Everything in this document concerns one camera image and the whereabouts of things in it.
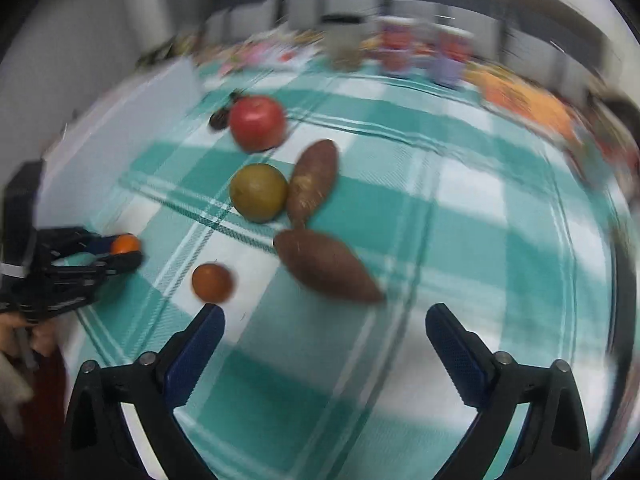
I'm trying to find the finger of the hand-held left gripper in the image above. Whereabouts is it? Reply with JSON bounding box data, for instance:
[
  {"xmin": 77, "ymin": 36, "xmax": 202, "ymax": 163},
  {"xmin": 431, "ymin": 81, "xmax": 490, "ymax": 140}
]
[
  {"xmin": 36, "ymin": 226, "xmax": 120, "ymax": 262},
  {"xmin": 30, "ymin": 252, "xmax": 145, "ymax": 317}
]

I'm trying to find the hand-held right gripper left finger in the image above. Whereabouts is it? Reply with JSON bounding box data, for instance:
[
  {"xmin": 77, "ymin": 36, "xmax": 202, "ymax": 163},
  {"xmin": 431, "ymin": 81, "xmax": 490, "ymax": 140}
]
[{"xmin": 64, "ymin": 304, "xmax": 226, "ymax": 480}]

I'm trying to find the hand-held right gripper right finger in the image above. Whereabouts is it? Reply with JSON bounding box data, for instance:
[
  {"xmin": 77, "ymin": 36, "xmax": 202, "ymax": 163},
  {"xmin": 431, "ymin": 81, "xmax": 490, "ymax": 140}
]
[{"xmin": 425, "ymin": 303, "xmax": 592, "ymax": 480}]

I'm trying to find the small orange kumquat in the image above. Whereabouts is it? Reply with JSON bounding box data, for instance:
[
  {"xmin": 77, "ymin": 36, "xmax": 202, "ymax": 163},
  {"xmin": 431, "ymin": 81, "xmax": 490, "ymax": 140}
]
[{"xmin": 111, "ymin": 234, "xmax": 142, "ymax": 256}]

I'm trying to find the dark wrinkled fruit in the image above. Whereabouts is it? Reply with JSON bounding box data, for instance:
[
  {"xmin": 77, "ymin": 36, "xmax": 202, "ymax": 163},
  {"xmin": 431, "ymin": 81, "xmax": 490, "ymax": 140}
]
[{"xmin": 209, "ymin": 89, "xmax": 246, "ymax": 131}]

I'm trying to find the red apple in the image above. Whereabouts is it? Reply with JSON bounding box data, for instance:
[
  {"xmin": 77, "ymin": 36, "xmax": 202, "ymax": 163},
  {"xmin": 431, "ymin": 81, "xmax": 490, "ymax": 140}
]
[{"xmin": 229, "ymin": 95, "xmax": 288, "ymax": 153}]

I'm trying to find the person's left forearm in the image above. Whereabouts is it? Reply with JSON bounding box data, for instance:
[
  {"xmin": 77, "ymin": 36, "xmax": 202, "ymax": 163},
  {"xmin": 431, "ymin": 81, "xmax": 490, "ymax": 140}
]
[{"xmin": 0, "ymin": 350, "xmax": 33, "ymax": 436}]

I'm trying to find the person's left hand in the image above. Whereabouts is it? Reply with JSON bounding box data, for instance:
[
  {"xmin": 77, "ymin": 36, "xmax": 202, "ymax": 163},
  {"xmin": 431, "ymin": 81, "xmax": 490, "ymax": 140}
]
[{"xmin": 0, "ymin": 312, "xmax": 57, "ymax": 359}]

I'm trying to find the small orange-red tomato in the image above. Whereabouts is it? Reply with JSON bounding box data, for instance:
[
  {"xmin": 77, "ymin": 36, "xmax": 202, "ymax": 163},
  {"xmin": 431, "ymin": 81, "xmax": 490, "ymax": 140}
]
[{"xmin": 191, "ymin": 262, "xmax": 235, "ymax": 304}]

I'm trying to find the white board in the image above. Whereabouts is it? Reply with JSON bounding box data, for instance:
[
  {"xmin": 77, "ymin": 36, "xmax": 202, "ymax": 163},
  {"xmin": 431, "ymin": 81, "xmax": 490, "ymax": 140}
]
[{"xmin": 40, "ymin": 57, "xmax": 206, "ymax": 241}]

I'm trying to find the green white checked cloth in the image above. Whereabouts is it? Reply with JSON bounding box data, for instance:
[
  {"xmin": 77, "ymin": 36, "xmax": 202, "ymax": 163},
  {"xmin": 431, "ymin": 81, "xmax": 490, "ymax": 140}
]
[{"xmin": 75, "ymin": 57, "xmax": 628, "ymax": 480}]

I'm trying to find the round yellow-green fruit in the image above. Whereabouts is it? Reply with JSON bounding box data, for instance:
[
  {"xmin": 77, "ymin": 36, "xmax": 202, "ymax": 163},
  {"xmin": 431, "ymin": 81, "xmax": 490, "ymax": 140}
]
[{"xmin": 229, "ymin": 163, "xmax": 289, "ymax": 224}]

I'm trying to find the fat brown sweet potato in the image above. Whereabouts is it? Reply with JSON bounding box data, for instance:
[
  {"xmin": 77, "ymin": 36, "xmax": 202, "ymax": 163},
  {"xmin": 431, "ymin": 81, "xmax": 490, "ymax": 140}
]
[{"xmin": 273, "ymin": 229, "xmax": 386, "ymax": 305}]

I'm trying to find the red garment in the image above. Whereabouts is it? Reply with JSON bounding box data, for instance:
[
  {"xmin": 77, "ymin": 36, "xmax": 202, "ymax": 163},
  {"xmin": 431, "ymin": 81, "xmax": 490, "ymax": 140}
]
[{"xmin": 17, "ymin": 350, "xmax": 68, "ymax": 480}]

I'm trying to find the slim brown sweet potato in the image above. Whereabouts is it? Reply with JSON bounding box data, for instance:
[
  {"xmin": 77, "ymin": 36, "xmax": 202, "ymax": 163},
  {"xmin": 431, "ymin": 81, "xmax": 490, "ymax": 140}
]
[{"xmin": 286, "ymin": 139, "xmax": 340, "ymax": 231}]

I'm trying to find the pink snack packet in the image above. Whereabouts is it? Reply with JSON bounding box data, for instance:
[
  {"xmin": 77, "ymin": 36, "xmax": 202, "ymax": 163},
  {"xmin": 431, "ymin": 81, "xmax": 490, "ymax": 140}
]
[{"xmin": 220, "ymin": 40, "xmax": 281, "ymax": 75}]

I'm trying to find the orange book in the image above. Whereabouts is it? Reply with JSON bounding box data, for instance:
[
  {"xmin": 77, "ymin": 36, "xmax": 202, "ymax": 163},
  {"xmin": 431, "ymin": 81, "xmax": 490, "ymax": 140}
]
[{"xmin": 465, "ymin": 67, "xmax": 576, "ymax": 136}]

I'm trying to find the grey pillow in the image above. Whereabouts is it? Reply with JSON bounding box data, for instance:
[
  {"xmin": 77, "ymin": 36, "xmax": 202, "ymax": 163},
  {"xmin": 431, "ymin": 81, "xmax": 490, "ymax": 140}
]
[
  {"xmin": 277, "ymin": 0, "xmax": 388, "ymax": 28},
  {"xmin": 200, "ymin": 2, "xmax": 281, "ymax": 53},
  {"xmin": 385, "ymin": 0, "xmax": 508, "ymax": 36},
  {"xmin": 502, "ymin": 10, "xmax": 608, "ymax": 91}
]

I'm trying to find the white snack packet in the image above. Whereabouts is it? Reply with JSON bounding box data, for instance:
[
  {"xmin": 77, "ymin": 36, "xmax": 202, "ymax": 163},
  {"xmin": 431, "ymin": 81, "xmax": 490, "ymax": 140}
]
[{"xmin": 275, "ymin": 32, "xmax": 326, "ymax": 68}]

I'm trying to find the purple lidded can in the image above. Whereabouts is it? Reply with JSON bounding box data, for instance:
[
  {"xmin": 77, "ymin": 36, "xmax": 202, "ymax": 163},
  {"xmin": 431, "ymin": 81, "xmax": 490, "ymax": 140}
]
[
  {"xmin": 377, "ymin": 16, "xmax": 419, "ymax": 79},
  {"xmin": 432, "ymin": 25, "xmax": 474, "ymax": 87}
]

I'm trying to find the clear plastic jar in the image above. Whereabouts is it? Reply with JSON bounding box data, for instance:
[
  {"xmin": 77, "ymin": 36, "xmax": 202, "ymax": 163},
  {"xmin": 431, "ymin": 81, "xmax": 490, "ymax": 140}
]
[{"xmin": 320, "ymin": 12, "xmax": 366, "ymax": 72}]

